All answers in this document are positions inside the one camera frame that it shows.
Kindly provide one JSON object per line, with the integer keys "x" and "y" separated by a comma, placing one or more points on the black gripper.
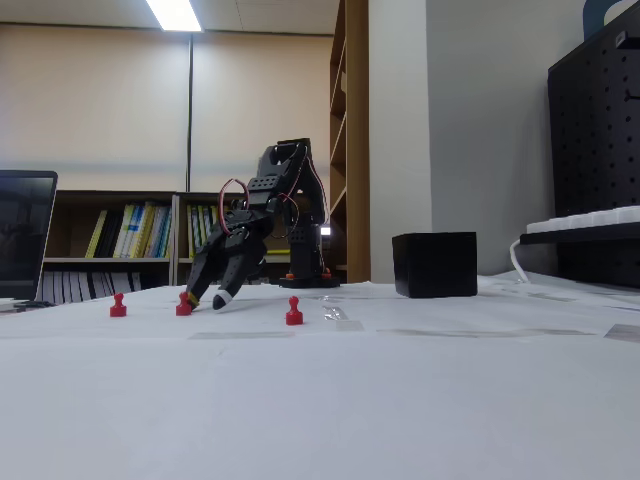
{"x": 226, "y": 254}

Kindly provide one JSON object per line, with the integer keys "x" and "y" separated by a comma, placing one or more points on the red bead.
{"x": 118, "y": 310}
{"x": 181, "y": 311}
{"x": 293, "y": 317}

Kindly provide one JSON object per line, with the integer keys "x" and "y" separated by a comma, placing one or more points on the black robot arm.
{"x": 302, "y": 250}

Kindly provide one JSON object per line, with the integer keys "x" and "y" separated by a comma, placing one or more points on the black box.
{"x": 435, "y": 265}

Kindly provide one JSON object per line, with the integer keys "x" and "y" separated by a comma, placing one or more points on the yellow labelled binder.
{"x": 214, "y": 215}
{"x": 203, "y": 225}
{"x": 192, "y": 230}

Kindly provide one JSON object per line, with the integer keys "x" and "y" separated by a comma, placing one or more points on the flat yellow folder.
{"x": 277, "y": 252}

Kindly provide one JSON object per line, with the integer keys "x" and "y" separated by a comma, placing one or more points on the low wooden bookshelf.
{"x": 115, "y": 196}
{"x": 200, "y": 197}

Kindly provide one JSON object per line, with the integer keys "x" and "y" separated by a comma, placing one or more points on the red bead bottom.
{"x": 293, "y": 317}

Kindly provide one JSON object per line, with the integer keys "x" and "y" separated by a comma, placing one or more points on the yellow spined book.
{"x": 137, "y": 235}

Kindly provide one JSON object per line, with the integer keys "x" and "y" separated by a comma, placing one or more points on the white yellow book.
{"x": 125, "y": 230}

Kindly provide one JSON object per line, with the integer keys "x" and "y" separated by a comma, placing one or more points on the black book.
{"x": 110, "y": 235}

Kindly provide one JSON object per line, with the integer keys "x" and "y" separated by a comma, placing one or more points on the thin yellow book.
{"x": 96, "y": 235}

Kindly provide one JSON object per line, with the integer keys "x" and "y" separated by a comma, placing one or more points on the grey journal stack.
{"x": 90, "y": 287}

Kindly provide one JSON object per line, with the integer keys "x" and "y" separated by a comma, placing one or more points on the short clear tape piece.
{"x": 349, "y": 325}

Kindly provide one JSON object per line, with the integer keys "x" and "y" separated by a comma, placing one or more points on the white paper table cover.
{"x": 300, "y": 400}

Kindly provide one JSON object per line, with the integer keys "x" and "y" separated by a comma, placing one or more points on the beige roller blind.
{"x": 90, "y": 100}
{"x": 250, "y": 100}

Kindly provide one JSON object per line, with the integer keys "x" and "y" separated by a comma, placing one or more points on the black laptop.
{"x": 20, "y": 235}

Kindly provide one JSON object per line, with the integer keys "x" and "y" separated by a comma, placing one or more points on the tall wooden bookshelf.
{"x": 357, "y": 100}

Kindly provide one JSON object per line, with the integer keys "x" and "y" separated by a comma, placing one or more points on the ceiling light panel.
{"x": 175, "y": 15}

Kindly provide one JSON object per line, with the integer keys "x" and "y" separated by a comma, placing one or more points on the clear tape strip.
{"x": 475, "y": 332}

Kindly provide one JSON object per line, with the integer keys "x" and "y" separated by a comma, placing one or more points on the black pegboard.
{"x": 590, "y": 150}

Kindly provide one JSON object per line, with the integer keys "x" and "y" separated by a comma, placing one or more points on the dark blue rounded object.
{"x": 592, "y": 20}

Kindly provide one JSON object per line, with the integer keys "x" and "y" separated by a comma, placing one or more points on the dark window post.
{"x": 190, "y": 110}

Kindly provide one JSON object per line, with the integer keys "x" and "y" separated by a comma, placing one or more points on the black shelf rail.
{"x": 575, "y": 235}

